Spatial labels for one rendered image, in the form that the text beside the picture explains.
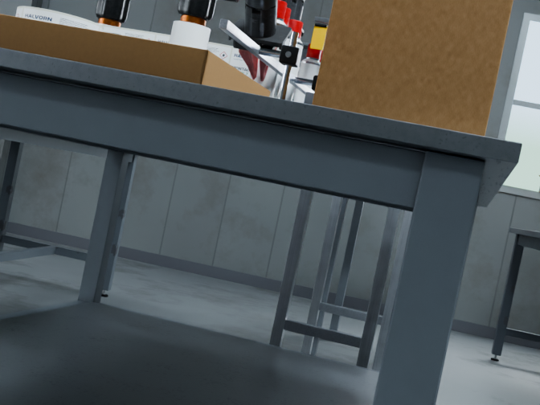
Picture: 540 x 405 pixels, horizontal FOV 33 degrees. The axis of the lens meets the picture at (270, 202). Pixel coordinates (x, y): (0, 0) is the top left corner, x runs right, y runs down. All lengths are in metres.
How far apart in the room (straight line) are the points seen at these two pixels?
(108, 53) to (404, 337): 0.44
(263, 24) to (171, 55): 0.63
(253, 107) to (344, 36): 0.37
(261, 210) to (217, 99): 5.55
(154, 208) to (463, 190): 5.76
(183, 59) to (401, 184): 0.27
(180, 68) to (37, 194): 5.94
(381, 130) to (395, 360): 0.23
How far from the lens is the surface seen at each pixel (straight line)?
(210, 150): 0.97
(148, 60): 0.99
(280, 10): 1.72
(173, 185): 6.58
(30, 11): 2.12
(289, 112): 0.91
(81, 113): 1.02
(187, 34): 2.09
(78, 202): 6.78
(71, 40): 1.03
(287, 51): 1.47
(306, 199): 3.22
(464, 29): 1.27
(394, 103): 1.25
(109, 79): 0.97
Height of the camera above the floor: 0.74
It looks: 1 degrees down
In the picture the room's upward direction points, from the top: 12 degrees clockwise
